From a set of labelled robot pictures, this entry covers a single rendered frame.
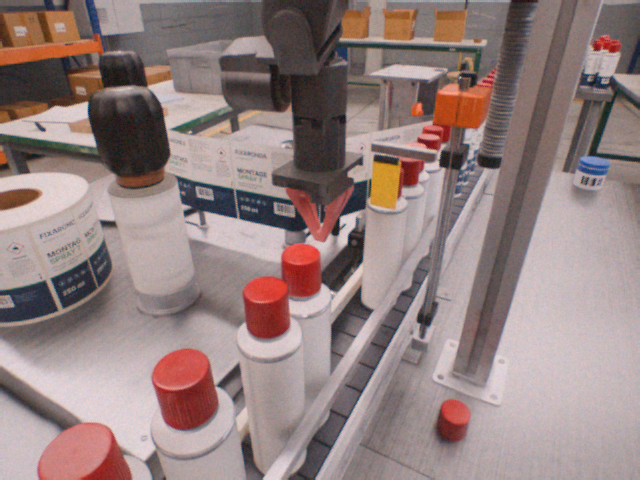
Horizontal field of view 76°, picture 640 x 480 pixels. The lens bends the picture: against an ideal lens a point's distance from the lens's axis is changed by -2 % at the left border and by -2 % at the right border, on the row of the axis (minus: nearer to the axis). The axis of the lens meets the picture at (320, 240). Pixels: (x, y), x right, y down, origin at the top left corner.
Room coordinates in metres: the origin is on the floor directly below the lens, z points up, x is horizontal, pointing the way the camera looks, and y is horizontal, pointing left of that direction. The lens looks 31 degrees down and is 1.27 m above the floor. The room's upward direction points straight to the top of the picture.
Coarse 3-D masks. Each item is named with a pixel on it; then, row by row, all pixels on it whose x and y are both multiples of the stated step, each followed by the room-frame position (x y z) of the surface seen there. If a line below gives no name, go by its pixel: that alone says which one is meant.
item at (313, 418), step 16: (432, 224) 0.56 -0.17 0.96; (416, 256) 0.47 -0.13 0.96; (400, 272) 0.43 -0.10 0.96; (400, 288) 0.40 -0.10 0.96; (384, 304) 0.37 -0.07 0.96; (368, 320) 0.34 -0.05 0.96; (368, 336) 0.32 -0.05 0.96; (352, 352) 0.29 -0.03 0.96; (336, 368) 0.27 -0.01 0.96; (352, 368) 0.28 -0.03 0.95; (336, 384) 0.25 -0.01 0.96; (320, 400) 0.24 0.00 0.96; (304, 416) 0.22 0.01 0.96; (320, 416) 0.22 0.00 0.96; (304, 432) 0.21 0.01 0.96; (288, 448) 0.19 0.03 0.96; (304, 448) 0.20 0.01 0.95; (288, 464) 0.18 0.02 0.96
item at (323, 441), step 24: (480, 168) 1.01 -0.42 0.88; (456, 216) 0.74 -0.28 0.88; (432, 240) 0.65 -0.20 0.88; (360, 288) 0.50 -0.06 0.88; (360, 312) 0.45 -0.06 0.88; (336, 336) 0.40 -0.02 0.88; (384, 336) 0.40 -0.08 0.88; (336, 360) 0.36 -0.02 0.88; (360, 360) 0.36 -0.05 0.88; (360, 384) 0.32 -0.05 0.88; (336, 408) 0.29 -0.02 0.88; (336, 432) 0.26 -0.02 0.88; (312, 456) 0.24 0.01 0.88
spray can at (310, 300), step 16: (288, 256) 0.28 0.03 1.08; (304, 256) 0.28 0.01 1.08; (320, 256) 0.28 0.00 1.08; (288, 272) 0.27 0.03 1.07; (304, 272) 0.27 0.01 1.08; (320, 272) 0.28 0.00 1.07; (304, 288) 0.27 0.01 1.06; (320, 288) 0.28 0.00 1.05; (304, 304) 0.27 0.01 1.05; (320, 304) 0.27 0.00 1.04; (304, 320) 0.26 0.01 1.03; (320, 320) 0.26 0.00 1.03; (304, 336) 0.26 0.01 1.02; (320, 336) 0.26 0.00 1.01; (304, 352) 0.26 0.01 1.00; (320, 352) 0.26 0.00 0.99; (304, 368) 0.26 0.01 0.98; (320, 368) 0.26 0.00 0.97; (304, 384) 0.26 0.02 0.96; (320, 384) 0.26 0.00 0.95; (304, 400) 0.26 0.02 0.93
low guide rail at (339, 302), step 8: (360, 272) 0.50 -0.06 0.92; (352, 280) 0.48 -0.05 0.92; (360, 280) 0.49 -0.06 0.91; (344, 288) 0.46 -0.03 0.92; (352, 288) 0.46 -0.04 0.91; (336, 296) 0.44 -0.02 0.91; (344, 296) 0.44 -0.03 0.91; (352, 296) 0.46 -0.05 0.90; (336, 304) 0.42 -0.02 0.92; (344, 304) 0.44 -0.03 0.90; (336, 312) 0.42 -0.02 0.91; (240, 416) 0.25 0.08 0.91; (240, 424) 0.25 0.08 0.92; (248, 424) 0.25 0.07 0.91; (240, 432) 0.24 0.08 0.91; (248, 432) 0.25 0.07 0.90; (240, 440) 0.24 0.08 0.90
